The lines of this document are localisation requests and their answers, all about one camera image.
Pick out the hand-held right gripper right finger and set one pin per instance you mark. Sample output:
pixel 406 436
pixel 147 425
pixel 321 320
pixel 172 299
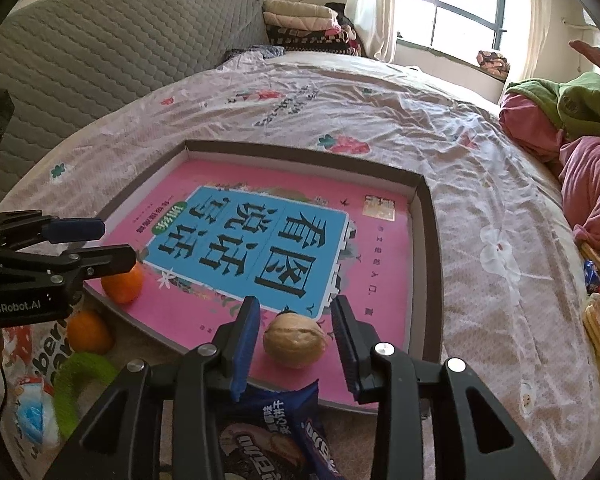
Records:
pixel 342 340

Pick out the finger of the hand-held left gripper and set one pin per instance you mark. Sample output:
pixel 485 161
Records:
pixel 105 260
pixel 75 229

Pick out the white curtain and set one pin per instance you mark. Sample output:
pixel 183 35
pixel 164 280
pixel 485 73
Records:
pixel 530 20
pixel 375 5

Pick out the orange mandarin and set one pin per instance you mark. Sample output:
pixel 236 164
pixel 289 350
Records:
pixel 90 332
pixel 125 285

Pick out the blue patterned cloth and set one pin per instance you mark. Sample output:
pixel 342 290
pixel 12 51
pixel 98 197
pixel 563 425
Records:
pixel 255 55

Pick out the brown walnut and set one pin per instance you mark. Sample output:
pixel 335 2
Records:
pixel 295 342

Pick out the strawberry printed bed sheet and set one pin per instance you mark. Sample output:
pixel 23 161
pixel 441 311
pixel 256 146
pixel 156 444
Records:
pixel 280 110

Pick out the floral cloth bundle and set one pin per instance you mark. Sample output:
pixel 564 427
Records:
pixel 492 64

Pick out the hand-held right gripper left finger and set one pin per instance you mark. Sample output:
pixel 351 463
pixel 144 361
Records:
pixel 245 350

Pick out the pink and blue book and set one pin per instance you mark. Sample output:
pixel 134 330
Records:
pixel 380 260

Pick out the white and blue plastic packet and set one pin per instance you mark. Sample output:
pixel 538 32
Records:
pixel 32 415

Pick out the beige folded blanket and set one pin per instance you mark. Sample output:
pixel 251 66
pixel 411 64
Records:
pixel 300 12

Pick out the grey cardboard box tray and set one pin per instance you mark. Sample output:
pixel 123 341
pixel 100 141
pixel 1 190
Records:
pixel 425 240

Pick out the window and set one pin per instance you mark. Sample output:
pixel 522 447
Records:
pixel 460 25

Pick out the grey quilted headboard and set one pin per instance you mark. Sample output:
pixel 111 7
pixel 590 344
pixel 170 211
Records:
pixel 105 50

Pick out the green cloth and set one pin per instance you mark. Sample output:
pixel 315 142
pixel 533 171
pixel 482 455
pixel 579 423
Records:
pixel 580 105

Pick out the black checkered folded blanket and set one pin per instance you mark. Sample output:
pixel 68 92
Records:
pixel 310 40

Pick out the blue snack packet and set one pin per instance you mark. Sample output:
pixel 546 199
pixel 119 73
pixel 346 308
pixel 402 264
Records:
pixel 300 435

